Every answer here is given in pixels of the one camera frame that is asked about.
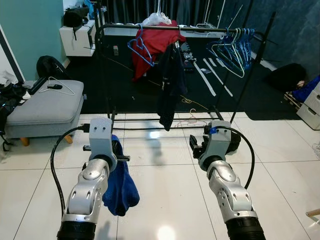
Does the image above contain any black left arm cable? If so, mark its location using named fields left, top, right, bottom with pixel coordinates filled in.
left=50, top=124, right=91, bottom=201

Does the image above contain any blue garment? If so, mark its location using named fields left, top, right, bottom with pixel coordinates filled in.
left=101, top=134, right=141, bottom=217

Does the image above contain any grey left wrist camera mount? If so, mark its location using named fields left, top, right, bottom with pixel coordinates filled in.
left=87, top=117, right=118, bottom=173

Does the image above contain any wooden pallet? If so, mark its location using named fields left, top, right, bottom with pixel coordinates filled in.
left=283, top=91, right=306, bottom=108

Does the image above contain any black backpack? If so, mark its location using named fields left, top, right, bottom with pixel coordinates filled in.
left=36, top=55, right=71, bottom=81

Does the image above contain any black metal device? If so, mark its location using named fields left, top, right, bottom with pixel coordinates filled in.
left=180, top=42, right=198, bottom=68

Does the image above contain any copper wire hanger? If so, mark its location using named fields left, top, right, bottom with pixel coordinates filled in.
left=182, top=112, right=211, bottom=128

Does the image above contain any long black device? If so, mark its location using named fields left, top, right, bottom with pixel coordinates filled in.
left=29, top=77, right=48, bottom=96

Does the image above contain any red cloth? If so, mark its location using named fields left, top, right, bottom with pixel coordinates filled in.
left=131, top=20, right=187, bottom=82

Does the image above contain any white low bench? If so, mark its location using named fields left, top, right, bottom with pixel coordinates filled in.
left=102, top=22, right=236, bottom=38

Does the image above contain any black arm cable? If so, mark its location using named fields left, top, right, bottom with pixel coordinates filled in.
left=50, top=124, right=91, bottom=201
left=215, top=125, right=256, bottom=191

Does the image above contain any white cabinet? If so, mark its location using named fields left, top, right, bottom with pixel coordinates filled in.
left=59, top=17, right=98, bottom=57

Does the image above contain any white wire hanger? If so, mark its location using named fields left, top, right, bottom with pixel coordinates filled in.
left=39, top=76, right=76, bottom=97

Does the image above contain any black crumpled cloth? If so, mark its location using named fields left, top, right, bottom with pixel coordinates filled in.
left=226, top=131, right=242, bottom=155

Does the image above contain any blue cloth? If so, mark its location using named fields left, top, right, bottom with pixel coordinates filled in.
left=292, top=75, right=320, bottom=103

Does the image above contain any white box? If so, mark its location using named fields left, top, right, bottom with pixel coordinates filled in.
left=297, top=87, right=320, bottom=132

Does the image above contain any black strapped bag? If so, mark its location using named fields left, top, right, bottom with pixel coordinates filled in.
left=0, top=82, right=28, bottom=151

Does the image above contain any dark curtain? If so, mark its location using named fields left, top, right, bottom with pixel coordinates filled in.
left=102, top=0, right=251, bottom=26

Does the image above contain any black metal clothes rack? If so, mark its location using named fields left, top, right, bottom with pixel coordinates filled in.
left=94, top=10, right=278, bottom=132

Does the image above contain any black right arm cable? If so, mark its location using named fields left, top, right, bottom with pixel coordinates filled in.
left=215, top=125, right=256, bottom=191

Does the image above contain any clear plastic bag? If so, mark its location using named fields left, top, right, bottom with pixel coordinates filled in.
left=0, top=70, right=23, bottom=87

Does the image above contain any black carpet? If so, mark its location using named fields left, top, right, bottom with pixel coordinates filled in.
left=65, top=30, right=306, bottom=121

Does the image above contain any black duffel bag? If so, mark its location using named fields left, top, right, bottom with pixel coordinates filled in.
left=265, top=62, right=308, bottom=93

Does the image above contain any navy printed t-shirt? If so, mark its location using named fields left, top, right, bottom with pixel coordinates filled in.
left=156, top=42, right=189, bottom=132

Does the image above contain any white plastic bag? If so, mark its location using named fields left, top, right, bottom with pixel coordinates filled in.
left=141, top=11, right=173, bottom=26

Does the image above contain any grey cushioned ottoman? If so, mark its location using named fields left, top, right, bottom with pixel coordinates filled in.
left=5, top=80, right=85, bottom=146

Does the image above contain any small black bag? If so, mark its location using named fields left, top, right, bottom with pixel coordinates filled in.
left=62, top=5, right=91, bottom=28

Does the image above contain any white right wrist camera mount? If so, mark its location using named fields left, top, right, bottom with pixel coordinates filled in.
left=199, top=120, right=232, bottom=171

